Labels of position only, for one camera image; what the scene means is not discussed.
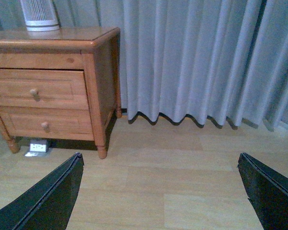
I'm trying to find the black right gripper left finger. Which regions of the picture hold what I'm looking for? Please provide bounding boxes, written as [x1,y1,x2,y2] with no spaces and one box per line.
[0,153,84,230]

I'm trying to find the wooden nightstand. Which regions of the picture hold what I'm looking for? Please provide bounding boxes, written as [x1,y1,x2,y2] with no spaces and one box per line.
[0,27,121,159]

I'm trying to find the lower drawer wooden knob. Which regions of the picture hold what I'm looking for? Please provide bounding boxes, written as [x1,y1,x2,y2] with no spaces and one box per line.
[40,122,49,132]

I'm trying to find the drawer wooden knob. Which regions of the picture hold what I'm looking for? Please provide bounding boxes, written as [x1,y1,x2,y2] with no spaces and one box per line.
[30,88,40,101]
[40,122,49,132]

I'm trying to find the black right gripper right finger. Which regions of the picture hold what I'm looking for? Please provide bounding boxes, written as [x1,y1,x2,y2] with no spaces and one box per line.
[238,153,288,230]

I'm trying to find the upper drawer wooden knob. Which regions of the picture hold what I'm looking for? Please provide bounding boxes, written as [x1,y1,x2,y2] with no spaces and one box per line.
[30,88,40,101]

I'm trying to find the white floor power socket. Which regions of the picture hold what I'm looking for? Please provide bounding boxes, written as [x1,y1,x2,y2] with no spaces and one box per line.
[24,139,52,157]

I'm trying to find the white slatted air purifier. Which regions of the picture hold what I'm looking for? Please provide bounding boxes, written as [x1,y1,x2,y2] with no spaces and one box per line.
[20,0,60,32]

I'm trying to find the grey curtain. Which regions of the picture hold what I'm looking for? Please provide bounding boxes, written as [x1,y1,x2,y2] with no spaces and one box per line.
[0,0,288,132]

